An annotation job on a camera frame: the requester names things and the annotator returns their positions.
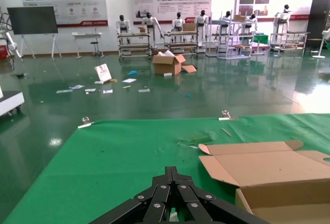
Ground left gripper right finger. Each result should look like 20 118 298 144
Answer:
172 166 270 224

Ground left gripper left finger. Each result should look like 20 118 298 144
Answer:
89 166 173 224

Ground empty open cardboard box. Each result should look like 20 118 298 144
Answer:
197 140 330 224

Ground green table cloth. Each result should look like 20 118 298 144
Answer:
4 113 330 224

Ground silver binder clip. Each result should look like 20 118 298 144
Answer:
77 116 94 129
218 110 240 121

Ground flat cardboard piece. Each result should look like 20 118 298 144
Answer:
181 64 197 74

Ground large open cardboard carton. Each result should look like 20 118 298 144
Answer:
151 49 187 76

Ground black stool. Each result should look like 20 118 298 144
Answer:
90 41 105 59

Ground white wheeled cart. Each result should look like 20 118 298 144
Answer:
0 87 25 118

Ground green bin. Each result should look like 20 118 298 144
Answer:
253 34 269 44

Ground small white table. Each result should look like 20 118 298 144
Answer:
72 32 103 60

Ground white humanoid robot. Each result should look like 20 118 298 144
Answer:
194 9 209 54
221 11 233 33
243 13 259 36
272 4 294 50
171 12 185 43
115 14 132 45
141 12 163 49

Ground white floor stand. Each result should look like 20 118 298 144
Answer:
311 27 330 59

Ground black screen on stand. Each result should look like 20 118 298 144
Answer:
7 6 62 60

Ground black cabinet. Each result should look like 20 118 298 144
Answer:
306 0 330 55

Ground white shelving frame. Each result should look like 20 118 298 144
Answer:
206 12 267 60

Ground metal frame work rack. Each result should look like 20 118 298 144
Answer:
269 30 310 53
163 30 200 55
117 31 153 60

